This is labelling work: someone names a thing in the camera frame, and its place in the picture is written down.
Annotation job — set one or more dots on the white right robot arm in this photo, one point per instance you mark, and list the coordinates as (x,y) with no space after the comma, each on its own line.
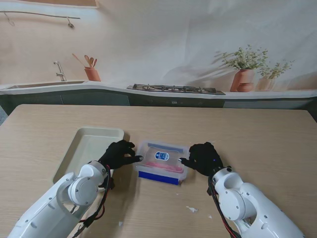
(247,203)

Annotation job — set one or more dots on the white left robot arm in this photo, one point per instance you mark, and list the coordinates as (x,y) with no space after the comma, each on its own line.
(62,198)

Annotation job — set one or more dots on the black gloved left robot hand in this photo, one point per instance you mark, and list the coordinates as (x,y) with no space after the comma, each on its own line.
(116,156)

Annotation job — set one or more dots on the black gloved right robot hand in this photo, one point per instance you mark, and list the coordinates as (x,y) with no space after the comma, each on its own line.
(205,158)

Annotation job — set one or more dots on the clear lid with blue label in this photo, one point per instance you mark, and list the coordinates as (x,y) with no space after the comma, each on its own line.
(162,155)

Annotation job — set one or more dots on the large white paper scrap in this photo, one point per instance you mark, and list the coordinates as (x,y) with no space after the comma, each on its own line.
(192,209)

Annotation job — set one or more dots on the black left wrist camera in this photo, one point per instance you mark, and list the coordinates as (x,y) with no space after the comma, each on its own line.
(110,183)

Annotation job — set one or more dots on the cream rectangular tray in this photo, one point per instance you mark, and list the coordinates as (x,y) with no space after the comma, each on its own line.
(84,148)

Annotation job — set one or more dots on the clear container with blue clips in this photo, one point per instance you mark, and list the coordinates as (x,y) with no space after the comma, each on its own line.
(158,177)

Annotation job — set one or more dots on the printed kitchen backdrop banner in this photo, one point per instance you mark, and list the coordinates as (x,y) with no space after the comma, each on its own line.
(158,37)

